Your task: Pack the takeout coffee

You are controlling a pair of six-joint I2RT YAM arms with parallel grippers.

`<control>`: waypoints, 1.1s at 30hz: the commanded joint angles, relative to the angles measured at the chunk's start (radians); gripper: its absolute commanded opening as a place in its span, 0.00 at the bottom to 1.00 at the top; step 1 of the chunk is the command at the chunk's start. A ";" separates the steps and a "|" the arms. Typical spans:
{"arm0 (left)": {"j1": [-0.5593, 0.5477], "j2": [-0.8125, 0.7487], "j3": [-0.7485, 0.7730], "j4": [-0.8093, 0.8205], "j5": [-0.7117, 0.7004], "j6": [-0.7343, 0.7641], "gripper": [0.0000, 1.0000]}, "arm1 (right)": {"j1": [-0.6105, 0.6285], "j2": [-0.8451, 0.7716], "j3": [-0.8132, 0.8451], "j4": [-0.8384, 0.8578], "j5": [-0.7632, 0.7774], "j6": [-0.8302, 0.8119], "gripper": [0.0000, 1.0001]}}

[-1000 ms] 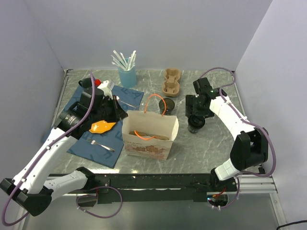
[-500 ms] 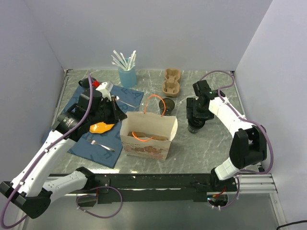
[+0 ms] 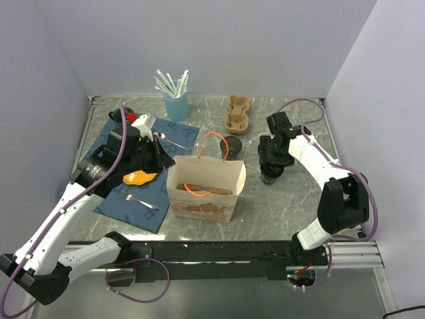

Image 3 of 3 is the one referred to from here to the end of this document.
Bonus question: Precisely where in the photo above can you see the blue straw holder cup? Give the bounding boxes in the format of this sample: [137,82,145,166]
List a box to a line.
[163,93,189,122]

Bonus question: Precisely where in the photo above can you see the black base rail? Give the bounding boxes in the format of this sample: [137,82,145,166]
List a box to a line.
[64,241,384,283]

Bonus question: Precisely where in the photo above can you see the brown cardboard cup carrier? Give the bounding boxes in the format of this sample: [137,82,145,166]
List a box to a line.
[176,183,232,195]

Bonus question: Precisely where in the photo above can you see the orange dotted scalloped plate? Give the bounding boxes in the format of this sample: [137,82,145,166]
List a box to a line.
[123,170,158,186]

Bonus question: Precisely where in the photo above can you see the dark green mug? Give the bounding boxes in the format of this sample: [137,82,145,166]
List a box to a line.
[108,107,137,123]

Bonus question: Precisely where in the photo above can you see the brown paper takeout bag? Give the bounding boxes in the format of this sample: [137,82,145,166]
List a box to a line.
[166,131,246,223]

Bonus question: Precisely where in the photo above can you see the dark translucent coffee cup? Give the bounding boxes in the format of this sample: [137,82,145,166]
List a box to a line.
[220,136,242,160]

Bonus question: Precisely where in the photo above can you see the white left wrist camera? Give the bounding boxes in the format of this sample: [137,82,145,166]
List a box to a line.
[126,113,156,136]

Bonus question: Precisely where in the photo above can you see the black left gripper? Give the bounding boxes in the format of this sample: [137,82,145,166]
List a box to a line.
[121,134,175,175]

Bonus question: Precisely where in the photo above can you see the white wrapped straw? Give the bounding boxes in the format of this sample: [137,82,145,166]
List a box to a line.
[177,70,189,98]
[154,76,174,98]
[157,69,175,98]

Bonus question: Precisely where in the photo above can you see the silver fork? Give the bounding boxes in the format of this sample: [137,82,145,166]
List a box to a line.
[120,191,159,211]

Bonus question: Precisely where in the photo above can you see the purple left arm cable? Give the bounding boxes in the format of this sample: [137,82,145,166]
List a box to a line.
[0,102,171,316]

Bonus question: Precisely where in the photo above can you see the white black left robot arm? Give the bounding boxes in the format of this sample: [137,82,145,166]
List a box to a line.
[1,124,175,305]

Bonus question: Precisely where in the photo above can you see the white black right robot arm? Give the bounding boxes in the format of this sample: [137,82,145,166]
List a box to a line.
[258,126,369,265]

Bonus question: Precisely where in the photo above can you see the silver spoon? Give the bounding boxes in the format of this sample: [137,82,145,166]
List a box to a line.
[158,133,188,150]

